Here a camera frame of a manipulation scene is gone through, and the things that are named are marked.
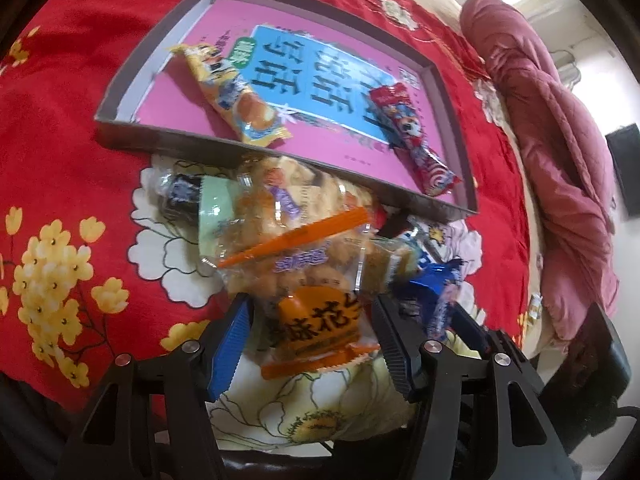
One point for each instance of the blue snack packet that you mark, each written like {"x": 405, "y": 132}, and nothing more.
{"x": 425, "y": 285}

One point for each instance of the black wall screen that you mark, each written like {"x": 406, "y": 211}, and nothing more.
{"x": 625, "y": 170}

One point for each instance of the orange peanut snack packet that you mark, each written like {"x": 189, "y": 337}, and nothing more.
{"x": 310, "y": 280}

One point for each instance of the pink quilted duvet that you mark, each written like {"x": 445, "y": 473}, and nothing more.
{"x": 545, "y": 135}

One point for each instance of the dark roll cake packet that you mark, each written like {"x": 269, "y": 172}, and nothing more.
{"x": 177, "y": 195}

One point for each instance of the clear rice cracker packet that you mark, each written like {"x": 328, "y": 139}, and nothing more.
{"x": 310, "y": 180}

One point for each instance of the shallow grey cardboard box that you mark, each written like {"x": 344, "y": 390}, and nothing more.
{"x": 150, "y": 85}

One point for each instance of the light green cake packet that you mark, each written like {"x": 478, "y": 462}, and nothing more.
{"x": 215, "y": 215}

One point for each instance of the red snack packet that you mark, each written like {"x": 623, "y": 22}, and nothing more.
{"x": 410, "y": 130}

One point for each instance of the yellow bread snack packet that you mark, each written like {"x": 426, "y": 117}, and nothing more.
{"x": 227, "y": 92}

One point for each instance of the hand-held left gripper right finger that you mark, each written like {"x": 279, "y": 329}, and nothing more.
{"x": 395, "y": 350}

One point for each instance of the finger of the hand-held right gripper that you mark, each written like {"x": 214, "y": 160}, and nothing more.
{"x": 472, "y": 330}

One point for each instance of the pink printed book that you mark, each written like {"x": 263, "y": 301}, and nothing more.
{"x": 320, "y": 90}

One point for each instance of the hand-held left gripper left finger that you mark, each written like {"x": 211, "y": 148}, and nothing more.
{"x": 230, "y": 347}

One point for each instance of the red floral blanket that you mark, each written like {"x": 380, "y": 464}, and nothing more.
{"x": 75, "y": 160}

